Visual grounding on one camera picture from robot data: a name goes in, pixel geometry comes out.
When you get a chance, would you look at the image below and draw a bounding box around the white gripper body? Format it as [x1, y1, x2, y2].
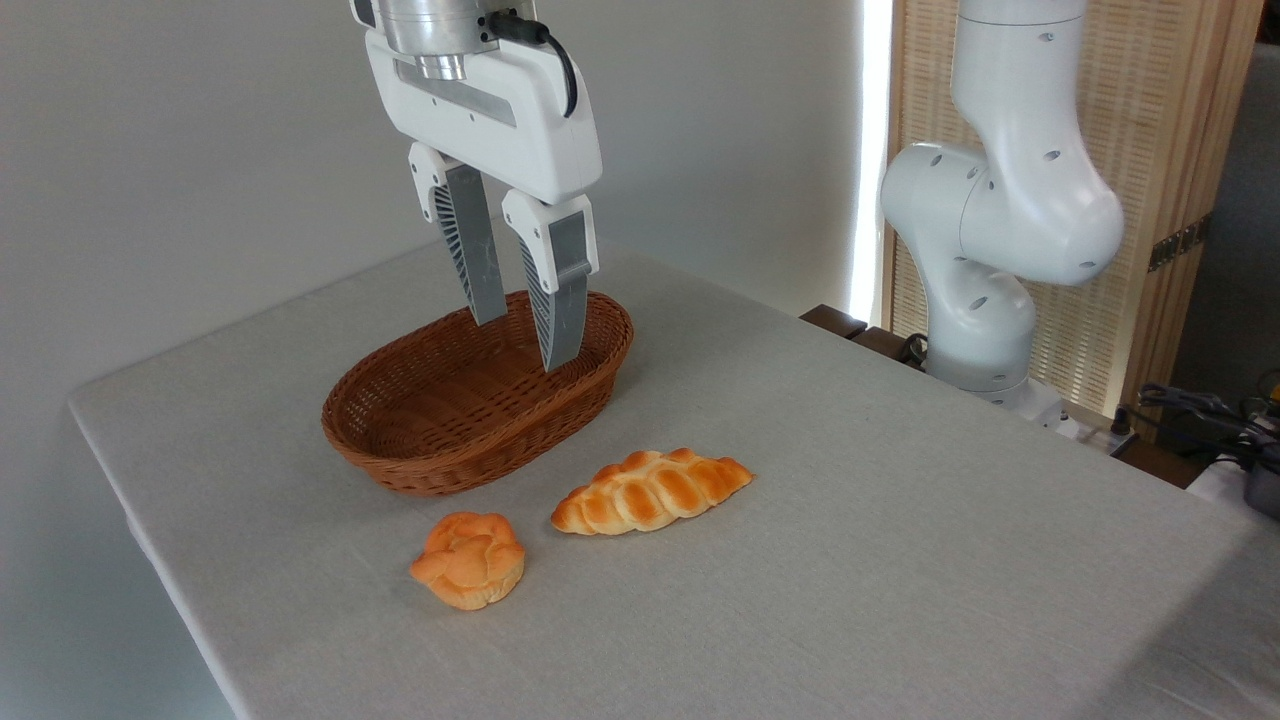
[363, 27, 605, 207]

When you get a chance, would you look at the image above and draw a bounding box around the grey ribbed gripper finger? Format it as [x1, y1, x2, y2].
[406, 141, 510, 328]
[500, 189, 601, 374]

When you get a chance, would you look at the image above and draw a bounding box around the round knotted bread bun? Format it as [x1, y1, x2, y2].
[409, 510, 528, 613]

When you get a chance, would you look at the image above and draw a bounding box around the brown wicker oval basket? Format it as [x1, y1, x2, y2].
[320, 288, 636, 499]

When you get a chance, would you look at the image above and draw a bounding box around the long braided bread loaf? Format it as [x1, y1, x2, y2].
[549, 446, 756, 538]

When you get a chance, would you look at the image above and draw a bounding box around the grey tablecloth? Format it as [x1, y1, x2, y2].
[67, 210, 1280, 720]

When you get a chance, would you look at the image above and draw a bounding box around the dark metal screen hinge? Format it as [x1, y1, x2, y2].
[1147, 213, 1214, 274]

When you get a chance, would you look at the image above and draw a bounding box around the wooden bamboo folding screen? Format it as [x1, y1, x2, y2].
[884, 0, 1267, 423]

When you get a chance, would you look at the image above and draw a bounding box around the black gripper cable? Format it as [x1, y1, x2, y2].
[486, 11, 580, 120]

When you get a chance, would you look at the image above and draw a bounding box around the black cable bundle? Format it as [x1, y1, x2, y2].
[1136, 382, 1280, 473]

